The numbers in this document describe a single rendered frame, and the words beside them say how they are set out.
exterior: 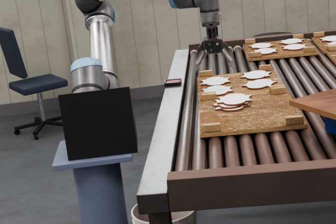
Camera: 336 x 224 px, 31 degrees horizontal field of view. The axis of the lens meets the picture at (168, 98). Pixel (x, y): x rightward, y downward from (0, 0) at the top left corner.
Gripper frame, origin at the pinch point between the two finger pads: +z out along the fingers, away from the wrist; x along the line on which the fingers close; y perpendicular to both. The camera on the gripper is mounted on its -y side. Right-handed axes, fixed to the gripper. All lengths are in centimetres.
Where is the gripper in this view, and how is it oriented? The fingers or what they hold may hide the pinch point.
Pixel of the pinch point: (214, 70)
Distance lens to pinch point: 248.3
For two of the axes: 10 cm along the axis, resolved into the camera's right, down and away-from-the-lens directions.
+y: -0.3, 2.6, -9.7
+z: 1.1, 9.6, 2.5
